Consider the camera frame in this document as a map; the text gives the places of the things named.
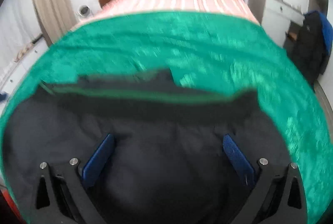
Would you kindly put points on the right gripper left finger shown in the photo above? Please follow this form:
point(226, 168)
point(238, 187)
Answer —
point(60, 194)

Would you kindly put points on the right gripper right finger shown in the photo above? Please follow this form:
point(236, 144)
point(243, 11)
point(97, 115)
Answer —
point(276, 194)

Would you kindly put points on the black puffer jacket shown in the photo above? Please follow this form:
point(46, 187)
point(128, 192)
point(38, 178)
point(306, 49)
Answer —
point(168, 165)

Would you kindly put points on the red orange fleece garment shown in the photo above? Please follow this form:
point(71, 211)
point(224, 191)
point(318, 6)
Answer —
point(10, 201)

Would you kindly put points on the green plush blanket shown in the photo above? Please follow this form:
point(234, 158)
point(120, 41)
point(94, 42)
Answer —
point(216, 52)

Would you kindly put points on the white desk with drawer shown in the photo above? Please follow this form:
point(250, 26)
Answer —
point(276, 17)

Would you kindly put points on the small round white device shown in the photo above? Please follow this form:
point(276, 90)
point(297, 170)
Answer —
point(84, 11)

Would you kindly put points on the pink striped bed sheet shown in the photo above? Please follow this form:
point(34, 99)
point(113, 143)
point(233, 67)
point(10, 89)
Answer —
point(113, 8)

